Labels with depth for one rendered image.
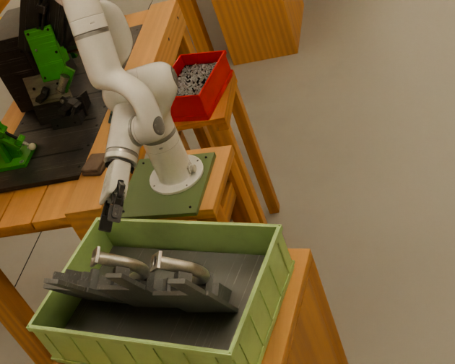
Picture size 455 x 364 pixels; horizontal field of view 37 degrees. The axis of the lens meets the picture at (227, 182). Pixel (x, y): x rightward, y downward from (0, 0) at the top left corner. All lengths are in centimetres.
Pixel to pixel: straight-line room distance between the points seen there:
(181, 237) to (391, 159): 166
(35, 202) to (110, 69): 90
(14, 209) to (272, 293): 110
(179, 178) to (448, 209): 137
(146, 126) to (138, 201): 62
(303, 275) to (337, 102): 211
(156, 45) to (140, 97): 141
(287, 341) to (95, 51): 88
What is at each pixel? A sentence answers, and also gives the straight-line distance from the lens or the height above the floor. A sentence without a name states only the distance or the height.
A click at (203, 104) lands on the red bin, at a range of 257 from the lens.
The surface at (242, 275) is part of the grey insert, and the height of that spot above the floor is 85.
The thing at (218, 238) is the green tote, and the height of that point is 90.
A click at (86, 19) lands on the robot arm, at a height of 159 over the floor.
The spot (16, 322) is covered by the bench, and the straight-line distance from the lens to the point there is 290.
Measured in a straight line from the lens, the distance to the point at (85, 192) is 236.
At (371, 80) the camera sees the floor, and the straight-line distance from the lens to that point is 401.
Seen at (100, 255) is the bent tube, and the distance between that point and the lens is 164.
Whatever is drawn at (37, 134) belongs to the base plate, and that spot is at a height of 90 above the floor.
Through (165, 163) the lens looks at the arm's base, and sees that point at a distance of 217.
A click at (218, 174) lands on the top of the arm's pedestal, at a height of 85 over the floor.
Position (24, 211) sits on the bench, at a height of 88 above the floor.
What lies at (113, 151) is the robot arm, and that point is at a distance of 170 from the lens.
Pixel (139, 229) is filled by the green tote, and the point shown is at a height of 93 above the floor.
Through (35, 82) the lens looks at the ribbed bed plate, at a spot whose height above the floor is 107.
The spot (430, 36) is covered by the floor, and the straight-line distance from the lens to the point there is 430.
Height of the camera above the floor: 219
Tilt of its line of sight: 38 degrees down
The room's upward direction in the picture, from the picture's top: 22 degrees counter-clockwise
